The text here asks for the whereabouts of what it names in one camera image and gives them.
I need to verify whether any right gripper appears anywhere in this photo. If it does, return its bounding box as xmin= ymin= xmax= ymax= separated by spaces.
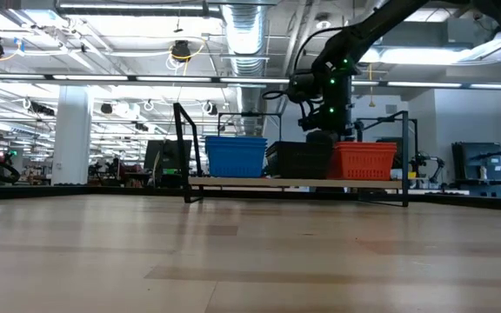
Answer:
xmin=297 ymin=103 xmax=356 ymax=145

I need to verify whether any black plastic basket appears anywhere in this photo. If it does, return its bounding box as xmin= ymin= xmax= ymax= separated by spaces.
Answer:
xmin=265 ymin=145 xmax=334 ymax=180

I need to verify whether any wooden shelf board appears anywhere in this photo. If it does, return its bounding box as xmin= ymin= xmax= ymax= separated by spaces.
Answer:
xmin=188 ymin=176 xmax=404 ymax=190

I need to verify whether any black metal railing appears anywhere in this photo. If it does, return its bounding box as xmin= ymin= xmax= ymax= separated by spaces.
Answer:
xmin=353 ymin=115 xmax=419 ymax=175

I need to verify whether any black monitor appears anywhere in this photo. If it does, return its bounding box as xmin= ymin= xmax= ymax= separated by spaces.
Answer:
xmin=143 ymin=139 xmax=193 ymax=175

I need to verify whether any black robot workstation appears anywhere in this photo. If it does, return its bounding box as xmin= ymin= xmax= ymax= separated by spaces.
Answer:
xmin=451 ymin=141 xmax=501 ymax=189

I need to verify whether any white pillar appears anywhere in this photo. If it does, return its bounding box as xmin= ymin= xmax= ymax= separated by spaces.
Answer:
xmin=50 ymin=84 xmax=94 ymax=186

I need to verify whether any yellow hanging cord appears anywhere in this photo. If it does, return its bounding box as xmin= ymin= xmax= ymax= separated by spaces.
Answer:
xmin=366 ymin=63 xmax=376 ymax=109

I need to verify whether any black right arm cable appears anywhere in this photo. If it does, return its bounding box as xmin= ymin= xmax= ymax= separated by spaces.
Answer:
xmin=262 ymin=25 xmax=348 ymax=102

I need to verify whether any thin black metal shelf frame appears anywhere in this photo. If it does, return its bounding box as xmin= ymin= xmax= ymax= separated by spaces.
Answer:
xmin=172 ymin=102 xmax=410 ymax=208

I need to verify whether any silver air duct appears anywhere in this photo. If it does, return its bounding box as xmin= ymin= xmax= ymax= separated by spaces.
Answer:
xmin=219 ymin=3 xmax=271 ymax=136

